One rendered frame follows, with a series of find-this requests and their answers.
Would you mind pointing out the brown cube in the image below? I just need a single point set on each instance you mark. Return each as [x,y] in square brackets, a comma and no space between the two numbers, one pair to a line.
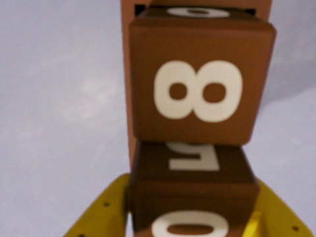
[190,190]
[197,75]

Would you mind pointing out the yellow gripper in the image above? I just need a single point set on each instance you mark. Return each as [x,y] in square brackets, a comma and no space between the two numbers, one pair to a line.
[107,215]

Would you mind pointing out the brown wooden calendar tray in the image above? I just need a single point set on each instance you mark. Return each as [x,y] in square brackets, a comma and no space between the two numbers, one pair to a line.
[130,9]

